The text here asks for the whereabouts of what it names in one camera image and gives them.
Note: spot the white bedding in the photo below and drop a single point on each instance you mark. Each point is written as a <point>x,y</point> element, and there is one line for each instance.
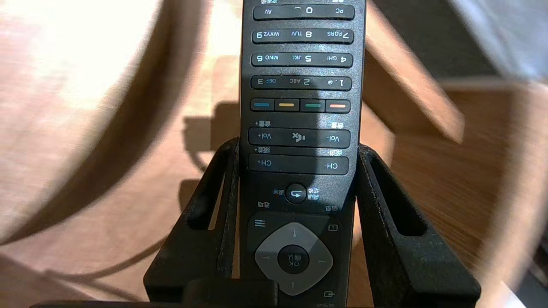
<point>505,34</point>

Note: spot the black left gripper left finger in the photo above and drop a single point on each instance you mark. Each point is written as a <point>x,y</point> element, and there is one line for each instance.
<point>192,256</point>

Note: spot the wooden curved-front drawer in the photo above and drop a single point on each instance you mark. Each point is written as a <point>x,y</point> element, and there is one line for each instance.
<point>398,85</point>

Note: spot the dark grey bed base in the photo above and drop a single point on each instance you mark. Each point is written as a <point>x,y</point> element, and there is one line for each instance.
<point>428,34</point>

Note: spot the black remote with diamond pad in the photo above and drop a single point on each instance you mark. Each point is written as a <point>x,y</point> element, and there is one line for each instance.
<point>299,128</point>

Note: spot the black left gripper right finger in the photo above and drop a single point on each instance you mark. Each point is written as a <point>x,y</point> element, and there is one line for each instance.
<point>411,265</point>

